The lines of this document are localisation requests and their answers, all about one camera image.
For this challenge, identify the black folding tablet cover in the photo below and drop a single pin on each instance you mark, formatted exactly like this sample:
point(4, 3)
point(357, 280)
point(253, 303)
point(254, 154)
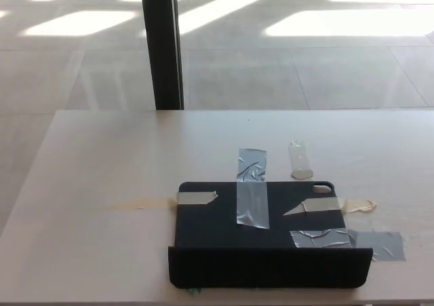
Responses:
point(210, 228)

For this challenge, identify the long beige masking tape strip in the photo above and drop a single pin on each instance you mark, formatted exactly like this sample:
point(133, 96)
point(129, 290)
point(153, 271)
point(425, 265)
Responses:
point(195, 198)

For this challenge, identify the clear tape piece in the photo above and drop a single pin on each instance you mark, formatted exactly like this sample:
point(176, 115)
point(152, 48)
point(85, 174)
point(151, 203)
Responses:
point(299, 160)

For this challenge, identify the black vertical pillar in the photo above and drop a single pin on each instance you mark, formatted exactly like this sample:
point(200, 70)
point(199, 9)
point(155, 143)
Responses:
point(162, 48)

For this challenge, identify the pointed beige masking tape strip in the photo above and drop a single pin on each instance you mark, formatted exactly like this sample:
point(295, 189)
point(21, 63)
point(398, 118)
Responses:
point(322, 204)

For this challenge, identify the long grey duct tape strip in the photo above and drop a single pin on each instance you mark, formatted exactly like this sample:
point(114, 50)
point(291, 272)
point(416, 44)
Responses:
point(252, 197)

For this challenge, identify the wide grey duct tape strip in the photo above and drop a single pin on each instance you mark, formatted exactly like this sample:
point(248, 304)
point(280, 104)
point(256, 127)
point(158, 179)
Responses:
point(369, 243)

